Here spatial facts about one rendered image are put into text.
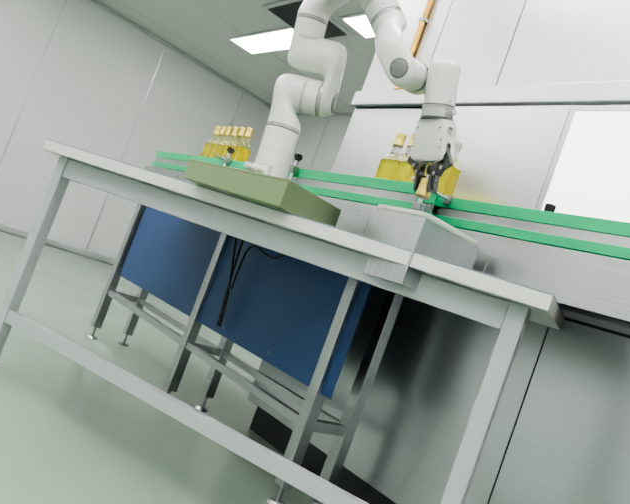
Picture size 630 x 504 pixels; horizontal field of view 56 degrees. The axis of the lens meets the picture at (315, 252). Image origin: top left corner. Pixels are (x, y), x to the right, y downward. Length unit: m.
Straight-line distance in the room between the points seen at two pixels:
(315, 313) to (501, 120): 0.81
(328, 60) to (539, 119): 0.64
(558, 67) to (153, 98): 6.16
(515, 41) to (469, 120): 0.29
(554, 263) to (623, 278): 0.15
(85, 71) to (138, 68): 0.62
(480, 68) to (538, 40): 0.20
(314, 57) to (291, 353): 0.85
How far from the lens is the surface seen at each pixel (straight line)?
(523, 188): 1.78
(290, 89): 1.64
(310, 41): 1.66
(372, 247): 1.35
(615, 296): 1.38
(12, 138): 7.16
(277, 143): 1.61
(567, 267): 1.44
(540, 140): 1.83
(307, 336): 1.77
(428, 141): 1.44
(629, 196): 1.65
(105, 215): 7.49
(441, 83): 1.44
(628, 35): 1.92
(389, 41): 1.47
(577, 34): 2.00
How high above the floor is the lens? 0.60
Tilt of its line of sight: 3 degrees up
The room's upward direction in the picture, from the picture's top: 20 degrees clockwise
